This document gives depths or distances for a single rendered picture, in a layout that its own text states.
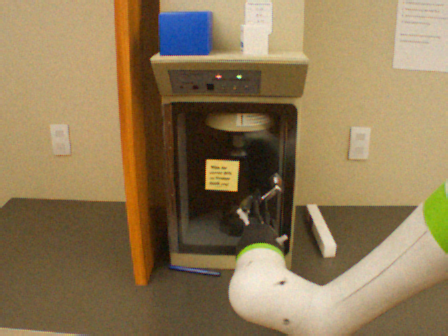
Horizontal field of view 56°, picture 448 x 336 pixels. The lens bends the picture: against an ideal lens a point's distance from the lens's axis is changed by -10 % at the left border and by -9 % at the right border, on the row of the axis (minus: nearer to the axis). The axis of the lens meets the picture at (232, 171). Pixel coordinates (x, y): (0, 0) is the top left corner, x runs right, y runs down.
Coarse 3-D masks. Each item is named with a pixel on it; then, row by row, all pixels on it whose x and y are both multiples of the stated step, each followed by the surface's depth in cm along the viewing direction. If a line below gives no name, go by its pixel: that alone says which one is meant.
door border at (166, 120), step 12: (168, 108) 104; (168, 120) 105; (168, 132) 106; (168, 144) 107; (168, 156) 108; (168, 168) 109; (168, 180) 110; (168, 192) 112; (168, 204) 113; (168, 240) 116
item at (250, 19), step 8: (248, 0) 95; (256, 0) 95; (264, 0) 95; (272, 0) 95; (248, 8) 96; (256, 8) 96; (264, 8) 96; (272, 8) 96; (248, 16) 97; (256, 16) 97; (264, 16) 96; (272, 16) 96; (248, 24) 97; (256, 24) 97; (264, 24) 97; (272, 32) 98
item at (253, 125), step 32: (192, 128) 105; (224, 128) 105; (256, 128) 105; (288, 128) 105; (192, 160) 108; (256, 160) 108; (288, 160) 107; (192, 192) 111; (224, 192) 111; (288, 192) 110; (192, 224) 115; (224, 224) 114; (288, 224) 114
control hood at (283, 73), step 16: (160, 64) 90; (176, 64) 91; (192, 64) 90; (208, 64) 90; (224, 64) 90; (240, 64) 90; (256, 64) 90; (272, 64) 90; (288, 64) 90; (304, 64) 89; (160, 80) 96; (272, 80) 95; (288, 80) 95; (304, 80) 95
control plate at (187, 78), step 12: (168, 72) 93; (180, 72) 93; (192, 72) 93; (204, 72) 93; (216, 72) 93; (228, 72) 93; (240, 72) 93; (252, 72) 92; (180, 84) 97; (192, 84) 97; (204, 84) 97; (216, 84) 97; (228, 84) 97; (240, 84) 97; (252, 84) 96
